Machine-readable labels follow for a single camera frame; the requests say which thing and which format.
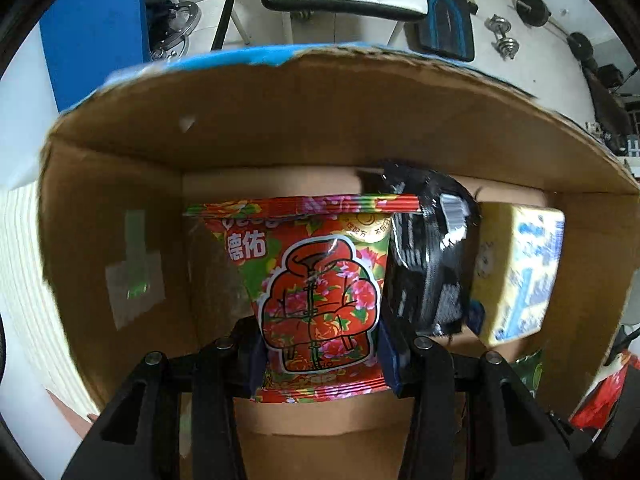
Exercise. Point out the cardboard box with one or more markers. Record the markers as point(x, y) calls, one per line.
point(320, 210)

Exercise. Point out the red floral wipes packet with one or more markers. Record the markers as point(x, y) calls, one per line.
point(315, 300)

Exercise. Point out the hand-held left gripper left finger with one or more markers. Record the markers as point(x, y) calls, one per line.
point(251, 360)

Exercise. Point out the black barbell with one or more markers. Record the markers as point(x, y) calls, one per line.
point(555, 22)

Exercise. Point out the chrome dumbbell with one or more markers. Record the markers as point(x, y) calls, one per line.
point(502, 35)

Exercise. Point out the blue board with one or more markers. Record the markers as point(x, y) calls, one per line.
point(95, 25)

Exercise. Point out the yellow tissue pack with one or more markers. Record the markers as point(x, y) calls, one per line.
point(515, 275)

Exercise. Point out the black plastic packet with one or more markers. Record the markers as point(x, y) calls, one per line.
point(430, 255)

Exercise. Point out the chrome chair base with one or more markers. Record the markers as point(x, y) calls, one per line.
point(172, 25)

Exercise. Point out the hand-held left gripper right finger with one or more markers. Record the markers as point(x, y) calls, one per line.
point(389, 355)

